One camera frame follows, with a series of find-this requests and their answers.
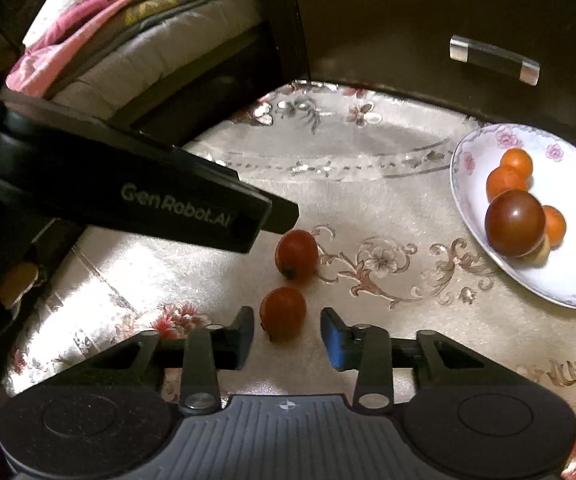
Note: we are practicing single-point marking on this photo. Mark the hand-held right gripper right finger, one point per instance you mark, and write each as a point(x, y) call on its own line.
point(332, 341)

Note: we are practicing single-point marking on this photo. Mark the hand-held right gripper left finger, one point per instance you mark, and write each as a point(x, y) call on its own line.
point(243, 334)

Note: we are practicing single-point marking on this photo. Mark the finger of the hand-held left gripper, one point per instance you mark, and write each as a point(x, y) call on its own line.
point(280, 215)

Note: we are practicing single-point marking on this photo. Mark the red cherry tomato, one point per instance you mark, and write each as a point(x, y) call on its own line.
point(296, 252)
point(283, 312)

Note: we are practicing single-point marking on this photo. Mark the dark red tomato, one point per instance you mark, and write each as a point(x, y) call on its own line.
point(515, 222)

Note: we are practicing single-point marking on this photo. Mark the tan longan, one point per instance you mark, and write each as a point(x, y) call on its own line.
point(540, 255)

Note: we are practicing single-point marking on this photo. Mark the small orange tangerine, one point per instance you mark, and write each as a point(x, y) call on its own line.
point(517, 161)

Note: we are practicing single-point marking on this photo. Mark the person's left hand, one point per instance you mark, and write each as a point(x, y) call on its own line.
point(17, 280)

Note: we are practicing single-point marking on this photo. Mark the floral embroidered tablecloth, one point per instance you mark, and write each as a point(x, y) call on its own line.
point(368, 200)

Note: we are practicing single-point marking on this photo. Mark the pink blanket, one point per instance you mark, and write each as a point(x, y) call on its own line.
point(67, 47)

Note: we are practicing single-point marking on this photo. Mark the white fleece blanket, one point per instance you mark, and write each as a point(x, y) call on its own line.
point(62, 2)

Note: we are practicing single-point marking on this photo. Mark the dark wooden nightstand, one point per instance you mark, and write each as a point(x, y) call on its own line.
point(283, 20)

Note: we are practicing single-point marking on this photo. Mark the dark wooden drawer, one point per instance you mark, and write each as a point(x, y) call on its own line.
point(393, 35)

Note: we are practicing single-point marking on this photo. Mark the dark wooden bed frame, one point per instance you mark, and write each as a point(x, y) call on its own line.
point(192, 110)

